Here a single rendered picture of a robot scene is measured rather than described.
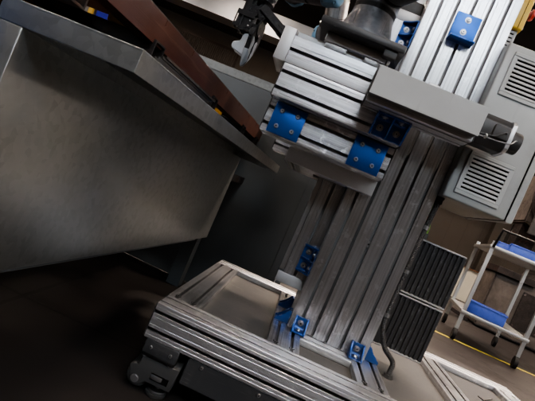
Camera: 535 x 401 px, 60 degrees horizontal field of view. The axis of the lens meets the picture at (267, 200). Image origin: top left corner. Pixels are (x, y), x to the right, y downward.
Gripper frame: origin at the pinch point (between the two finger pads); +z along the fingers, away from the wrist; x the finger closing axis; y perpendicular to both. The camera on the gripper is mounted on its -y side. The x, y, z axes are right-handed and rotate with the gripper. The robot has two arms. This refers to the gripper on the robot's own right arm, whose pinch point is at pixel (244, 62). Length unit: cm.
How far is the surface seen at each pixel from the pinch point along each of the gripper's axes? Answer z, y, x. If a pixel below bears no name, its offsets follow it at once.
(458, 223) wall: -74, -331, -1101
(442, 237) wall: -24, -309, -1099
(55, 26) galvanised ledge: 24, -4, 84
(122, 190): 45, 1, 42
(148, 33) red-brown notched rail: 13, 5, 50
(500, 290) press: 36, -268, -488
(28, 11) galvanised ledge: 23, 1, 84
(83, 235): 55, 1, 50
